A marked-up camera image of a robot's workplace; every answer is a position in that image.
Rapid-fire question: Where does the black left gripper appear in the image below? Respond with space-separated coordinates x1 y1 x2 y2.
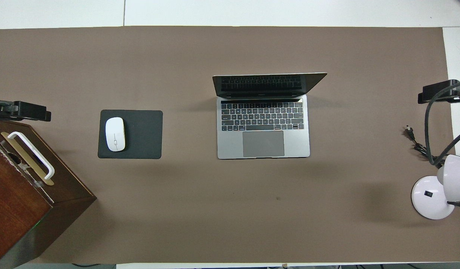
0 95 51 122

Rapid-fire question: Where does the silver laptop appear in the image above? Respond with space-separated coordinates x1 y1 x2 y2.
212 72 328 160

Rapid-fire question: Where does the white computer mouse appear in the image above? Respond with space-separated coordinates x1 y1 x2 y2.
105 117 126 152

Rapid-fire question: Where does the dark brown wooden box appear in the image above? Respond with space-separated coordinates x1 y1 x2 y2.
0 116 97 268

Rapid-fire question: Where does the white desk lamp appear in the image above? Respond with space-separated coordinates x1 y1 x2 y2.
411 154 460 220

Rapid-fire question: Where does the black mouse pad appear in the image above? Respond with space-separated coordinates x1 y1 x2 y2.
98 109 163 160

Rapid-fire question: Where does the brown paper table mat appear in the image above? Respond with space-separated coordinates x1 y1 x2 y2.
0 25 460 264

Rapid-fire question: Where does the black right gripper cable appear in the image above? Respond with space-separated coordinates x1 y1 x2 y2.
424 80 460 166

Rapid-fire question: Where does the white box handle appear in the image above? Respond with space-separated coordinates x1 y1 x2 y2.
7 131 55 180

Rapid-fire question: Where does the black lamp power cable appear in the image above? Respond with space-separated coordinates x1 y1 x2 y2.
404 126 440 162

